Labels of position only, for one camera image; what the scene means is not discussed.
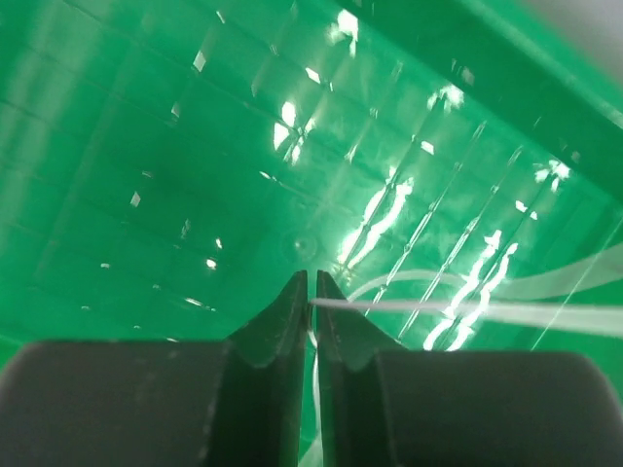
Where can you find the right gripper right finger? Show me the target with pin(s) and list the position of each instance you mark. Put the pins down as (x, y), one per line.
(385, 405)

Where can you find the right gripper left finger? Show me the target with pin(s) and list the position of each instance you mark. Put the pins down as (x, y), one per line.
(233, 402)

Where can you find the green plastic tray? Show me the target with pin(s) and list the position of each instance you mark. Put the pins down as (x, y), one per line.
(167, 166)

